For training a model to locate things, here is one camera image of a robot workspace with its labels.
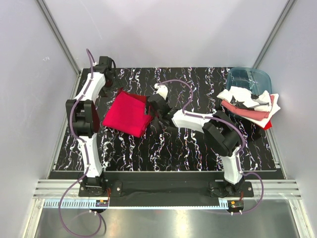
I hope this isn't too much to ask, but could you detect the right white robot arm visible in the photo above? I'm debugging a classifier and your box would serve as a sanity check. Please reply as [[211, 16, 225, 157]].
[[145, 94, 245, 197]]

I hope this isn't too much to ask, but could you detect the left aluminium frame post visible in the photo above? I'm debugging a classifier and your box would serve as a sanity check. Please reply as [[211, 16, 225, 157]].
[[35, 0, 81, 75]]

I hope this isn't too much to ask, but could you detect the dark red t-shirt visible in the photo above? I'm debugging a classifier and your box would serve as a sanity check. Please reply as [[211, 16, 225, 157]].
[[116, 87, 147, 104]]

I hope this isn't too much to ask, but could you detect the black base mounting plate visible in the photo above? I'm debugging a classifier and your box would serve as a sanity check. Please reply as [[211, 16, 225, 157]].
[[79, 172, 254, 201]]

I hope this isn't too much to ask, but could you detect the white slotted cable duct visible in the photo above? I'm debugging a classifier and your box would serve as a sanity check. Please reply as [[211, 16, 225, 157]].
[[44, 198, 228, 210]]

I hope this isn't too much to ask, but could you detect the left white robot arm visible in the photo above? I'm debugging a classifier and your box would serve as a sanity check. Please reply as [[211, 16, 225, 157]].
[[65, 49, 116, 192]]

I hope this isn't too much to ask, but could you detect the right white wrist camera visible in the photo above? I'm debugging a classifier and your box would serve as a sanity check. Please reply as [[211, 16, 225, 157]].
[[154, 83, 168, 101]]

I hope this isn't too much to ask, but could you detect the white black printed t-shirt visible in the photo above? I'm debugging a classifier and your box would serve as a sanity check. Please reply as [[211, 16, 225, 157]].
[[217, 86, 272, 112]]

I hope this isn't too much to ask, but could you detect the blue transparent plastic bin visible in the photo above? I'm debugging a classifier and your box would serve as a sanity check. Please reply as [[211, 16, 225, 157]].
[[226, 67, 272, 95]]

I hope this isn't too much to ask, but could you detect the white folded t-shirt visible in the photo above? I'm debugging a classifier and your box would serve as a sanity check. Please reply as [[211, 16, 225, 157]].
[[246, 94, 280, 128]]

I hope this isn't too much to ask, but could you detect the right aluminium frame post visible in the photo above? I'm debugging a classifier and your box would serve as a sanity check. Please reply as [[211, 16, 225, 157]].
[[252, 0, 297, 68]]

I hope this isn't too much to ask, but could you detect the dusty pink folded t-shirt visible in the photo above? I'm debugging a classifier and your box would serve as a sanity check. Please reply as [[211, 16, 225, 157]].
[[221, 100, 273, 121]]

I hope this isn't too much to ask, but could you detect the red t-shirt under pile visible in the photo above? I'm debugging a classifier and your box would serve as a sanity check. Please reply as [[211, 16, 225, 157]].
[[263, 121, 272, 130]]

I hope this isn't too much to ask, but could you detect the aluminium frame post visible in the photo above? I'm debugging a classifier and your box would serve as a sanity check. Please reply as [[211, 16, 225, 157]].
[[252, 0, 297, 68], [35, 0, 81, 75]]

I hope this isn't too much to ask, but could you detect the bright pink-red t-shirt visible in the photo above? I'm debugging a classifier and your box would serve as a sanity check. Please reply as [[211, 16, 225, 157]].
[[103, 93, 153, 138]]

